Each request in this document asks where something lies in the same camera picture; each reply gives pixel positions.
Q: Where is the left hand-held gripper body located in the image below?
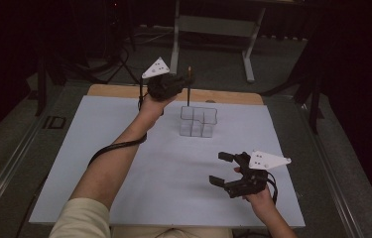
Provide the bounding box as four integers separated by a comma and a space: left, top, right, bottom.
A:
141, 57, 187, 102

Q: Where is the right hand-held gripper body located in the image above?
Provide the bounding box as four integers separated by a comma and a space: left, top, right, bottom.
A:
223, 150, 293, 199

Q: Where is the dark pen with orange end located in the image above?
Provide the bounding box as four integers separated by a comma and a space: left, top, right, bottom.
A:
186, 65, 192, 108

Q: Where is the clear acrylic divided holder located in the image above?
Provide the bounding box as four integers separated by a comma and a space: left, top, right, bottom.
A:
179, 105, 218, 139

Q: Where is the person's left hand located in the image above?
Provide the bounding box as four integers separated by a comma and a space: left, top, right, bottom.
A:
138, 93, 179, 124

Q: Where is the person's right hand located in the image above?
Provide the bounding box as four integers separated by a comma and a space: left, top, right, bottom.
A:
232, 166, 276, 216

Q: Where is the white table mat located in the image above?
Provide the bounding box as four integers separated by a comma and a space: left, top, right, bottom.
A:
28, 94, 307, 229

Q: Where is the black tripod stand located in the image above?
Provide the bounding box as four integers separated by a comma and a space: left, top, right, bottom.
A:
34, 0, 143, 117

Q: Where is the person's beige lap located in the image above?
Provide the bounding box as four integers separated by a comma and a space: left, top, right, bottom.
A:
109, 226, 235, 238

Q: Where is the black metal stand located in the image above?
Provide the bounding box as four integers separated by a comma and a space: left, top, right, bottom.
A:
262, 19, 326, 135

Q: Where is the person's beige sleeve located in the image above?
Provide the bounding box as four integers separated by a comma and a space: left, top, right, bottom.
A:
48, 196, 112, 238

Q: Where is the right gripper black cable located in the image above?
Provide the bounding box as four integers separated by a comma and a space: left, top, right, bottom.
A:
265, 171, 279, 205

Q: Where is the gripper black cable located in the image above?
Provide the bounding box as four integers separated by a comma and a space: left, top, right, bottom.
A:
16, 77, 149, 238
265, 171, 279, 205

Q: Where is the grey metal stand frame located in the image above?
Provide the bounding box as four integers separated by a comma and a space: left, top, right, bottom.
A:
169, 0, 268, 84

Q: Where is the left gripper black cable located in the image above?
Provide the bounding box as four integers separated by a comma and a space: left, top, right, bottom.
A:
16, 77, 149, 238

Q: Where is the black rectangular floor frame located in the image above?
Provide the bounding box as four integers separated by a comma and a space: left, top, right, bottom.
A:
42, 115, 67, 130

